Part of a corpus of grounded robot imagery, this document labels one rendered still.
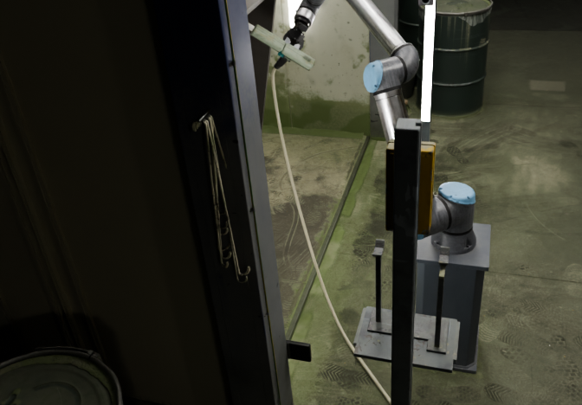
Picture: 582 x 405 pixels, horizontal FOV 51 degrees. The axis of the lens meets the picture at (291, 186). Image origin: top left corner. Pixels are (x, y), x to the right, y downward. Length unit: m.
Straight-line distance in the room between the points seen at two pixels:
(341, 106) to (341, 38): 0.55
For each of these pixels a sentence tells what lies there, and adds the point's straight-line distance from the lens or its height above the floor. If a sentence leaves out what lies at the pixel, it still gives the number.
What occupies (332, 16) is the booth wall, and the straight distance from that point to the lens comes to 4.56.
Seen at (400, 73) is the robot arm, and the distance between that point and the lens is 2.48.
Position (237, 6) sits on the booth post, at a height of 1.87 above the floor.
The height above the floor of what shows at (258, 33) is 1.48.
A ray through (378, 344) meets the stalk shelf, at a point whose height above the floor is 0.79.
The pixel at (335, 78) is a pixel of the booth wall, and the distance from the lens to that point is 4.72.
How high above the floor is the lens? 2.30
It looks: 32 degrees down
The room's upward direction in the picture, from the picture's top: 5 degrees counter-clockwise
